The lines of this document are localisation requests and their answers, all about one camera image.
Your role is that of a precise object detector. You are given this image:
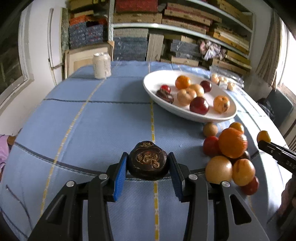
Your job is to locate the pale yellow round fruit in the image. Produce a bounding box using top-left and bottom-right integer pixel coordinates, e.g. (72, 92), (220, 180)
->
(205, 156), (232, 184)

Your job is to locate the purple plastic bag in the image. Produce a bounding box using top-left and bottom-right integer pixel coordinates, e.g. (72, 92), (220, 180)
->
(0, 135), (10, 171)

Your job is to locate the white metal shelf unit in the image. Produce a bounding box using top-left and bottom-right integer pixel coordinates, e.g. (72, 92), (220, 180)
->
(108, 1), (255, 59)

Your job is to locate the blue checked tablecloth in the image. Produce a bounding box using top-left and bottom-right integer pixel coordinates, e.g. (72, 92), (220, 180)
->
(1, 61), (291, 240)

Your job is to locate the large orange mandarin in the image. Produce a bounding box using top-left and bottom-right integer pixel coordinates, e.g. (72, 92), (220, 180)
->
(218, 128), (248, 159)

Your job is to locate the yellow-orange round fruit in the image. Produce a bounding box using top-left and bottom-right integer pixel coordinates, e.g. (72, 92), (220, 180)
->
(177, 88), (197, 106)

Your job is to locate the small orange fruit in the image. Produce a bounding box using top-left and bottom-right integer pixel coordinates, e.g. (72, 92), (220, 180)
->
(229, 121), (245, 133)

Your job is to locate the small brown round fruit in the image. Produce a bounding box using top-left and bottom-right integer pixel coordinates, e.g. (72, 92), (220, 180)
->
(203, 123), (218, 137)

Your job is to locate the dark brown wrinkled fruit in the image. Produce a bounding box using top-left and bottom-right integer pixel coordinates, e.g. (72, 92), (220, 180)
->
(126, 141), (169, 181)

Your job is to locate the dark maroon doughnut fruit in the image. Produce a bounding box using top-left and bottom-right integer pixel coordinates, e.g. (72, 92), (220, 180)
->
(156, 89), (174, 104)

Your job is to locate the dark red tomato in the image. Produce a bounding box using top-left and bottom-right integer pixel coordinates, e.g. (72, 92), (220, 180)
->
(200, 80), (212, 93)

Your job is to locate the pale yellow apple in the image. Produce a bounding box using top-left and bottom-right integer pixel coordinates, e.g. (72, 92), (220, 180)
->
(189, 84), (205, 97)

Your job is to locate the person right hand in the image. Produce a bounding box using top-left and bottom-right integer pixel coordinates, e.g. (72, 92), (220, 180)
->
(278, 175), (296, 216)

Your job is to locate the yellow-orange spotted fruit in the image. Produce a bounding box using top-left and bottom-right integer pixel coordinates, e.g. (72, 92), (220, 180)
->
(213, 95), (230, 113)

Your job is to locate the pink plastic bag on shelf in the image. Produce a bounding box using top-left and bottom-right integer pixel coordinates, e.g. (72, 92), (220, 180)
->
(198, 39), (226, 61)

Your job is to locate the clear plastic fruit punnet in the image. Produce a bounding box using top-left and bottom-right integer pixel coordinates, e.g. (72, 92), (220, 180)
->
(210, 65), (244, 91)

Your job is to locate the dark red plum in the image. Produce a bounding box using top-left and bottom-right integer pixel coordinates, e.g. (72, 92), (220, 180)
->
(189, 96), (209, 115)

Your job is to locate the small red tomato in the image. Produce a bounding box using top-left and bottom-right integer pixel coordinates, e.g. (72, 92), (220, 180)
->
(160, 85), (171, 93)

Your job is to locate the white oval bowl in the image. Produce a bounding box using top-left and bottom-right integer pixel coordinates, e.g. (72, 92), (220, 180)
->
(143, 70), (237, 123)

